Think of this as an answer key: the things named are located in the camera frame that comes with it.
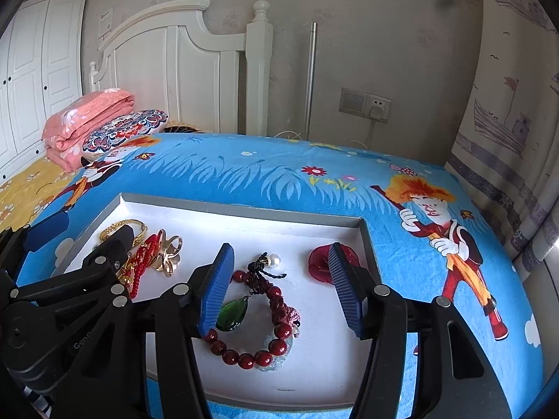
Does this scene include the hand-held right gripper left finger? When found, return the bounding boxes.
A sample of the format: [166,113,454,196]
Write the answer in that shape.
[57,243,237,419]

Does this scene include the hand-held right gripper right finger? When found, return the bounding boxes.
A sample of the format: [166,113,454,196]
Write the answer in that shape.
[327,243,511,419]

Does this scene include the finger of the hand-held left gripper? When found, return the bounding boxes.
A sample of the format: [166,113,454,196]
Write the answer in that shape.
[13,225,137,310]
[0,214,71,271]

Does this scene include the gold bamboo-link bracelet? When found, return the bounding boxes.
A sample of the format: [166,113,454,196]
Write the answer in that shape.
[100,219,148,247]

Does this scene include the green pendant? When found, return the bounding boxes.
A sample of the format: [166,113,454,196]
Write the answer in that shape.
[217,252,288,332]

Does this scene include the red flower hair clip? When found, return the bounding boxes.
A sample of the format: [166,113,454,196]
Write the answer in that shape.
[308,244,370,286]

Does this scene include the red braided bracelet gold beads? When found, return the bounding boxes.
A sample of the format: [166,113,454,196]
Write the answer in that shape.
[117,233,163,300]

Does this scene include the gold bangle with pearl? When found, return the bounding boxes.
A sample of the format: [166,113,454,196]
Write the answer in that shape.
[153,228,184,278]

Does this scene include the pale jade pendant pink knot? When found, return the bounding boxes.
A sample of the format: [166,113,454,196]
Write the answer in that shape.
[257,303,303,373]

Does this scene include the grey shallow box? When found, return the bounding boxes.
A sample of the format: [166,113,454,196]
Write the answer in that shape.
[50,192,385,411]

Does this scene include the dark red bead bracelet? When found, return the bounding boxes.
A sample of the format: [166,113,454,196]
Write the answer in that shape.
[203,270,294,369]

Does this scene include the yellow floral bedsheet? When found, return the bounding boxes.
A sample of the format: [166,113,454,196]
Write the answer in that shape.
[0,157,84,223]

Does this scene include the patterned round pillow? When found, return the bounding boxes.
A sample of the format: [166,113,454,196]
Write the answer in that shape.
[83,109,169,162]

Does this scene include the pink folded quilt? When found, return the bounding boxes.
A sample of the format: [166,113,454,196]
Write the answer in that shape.
[42,89,135,171]

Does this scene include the blue cartoon printed blanket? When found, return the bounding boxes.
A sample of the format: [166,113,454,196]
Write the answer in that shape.
[0,133,544,419]

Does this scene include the white wardrobe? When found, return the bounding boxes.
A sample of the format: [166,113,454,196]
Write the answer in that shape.
[0,0,90,171]

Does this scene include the white wooden headboard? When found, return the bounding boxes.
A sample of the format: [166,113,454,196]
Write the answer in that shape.
[89,0,274,136]

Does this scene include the metal pole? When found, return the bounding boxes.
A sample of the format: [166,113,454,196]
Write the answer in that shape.
[303,22,319,140]

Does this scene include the ship printed curtain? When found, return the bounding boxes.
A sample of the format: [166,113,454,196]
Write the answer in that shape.
[445,0,559,271]

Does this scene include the grey wall socket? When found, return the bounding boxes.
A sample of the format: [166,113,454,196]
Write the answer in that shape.
[366,96,392,123]

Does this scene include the grey wall switch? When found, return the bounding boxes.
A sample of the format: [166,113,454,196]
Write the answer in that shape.
[341,88,368,113]

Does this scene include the paper note on wall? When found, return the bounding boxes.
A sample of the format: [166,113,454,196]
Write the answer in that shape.
[98,6,115,36]

